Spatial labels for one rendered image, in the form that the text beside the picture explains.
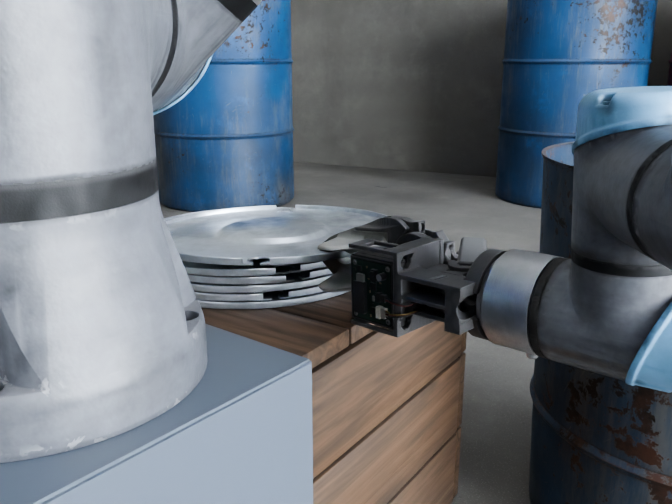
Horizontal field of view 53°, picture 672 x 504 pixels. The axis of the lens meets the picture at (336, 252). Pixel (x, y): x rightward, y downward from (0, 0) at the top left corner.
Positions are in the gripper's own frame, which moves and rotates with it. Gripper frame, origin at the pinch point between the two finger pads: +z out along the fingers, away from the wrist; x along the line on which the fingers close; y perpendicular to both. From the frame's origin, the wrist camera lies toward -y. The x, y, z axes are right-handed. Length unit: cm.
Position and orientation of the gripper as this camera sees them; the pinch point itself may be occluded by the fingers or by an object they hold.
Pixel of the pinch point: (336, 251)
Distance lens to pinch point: 67.8
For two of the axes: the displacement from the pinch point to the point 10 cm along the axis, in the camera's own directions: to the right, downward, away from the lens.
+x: 0.3, 9.7, 2.4
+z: -7.1, -1.5, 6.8
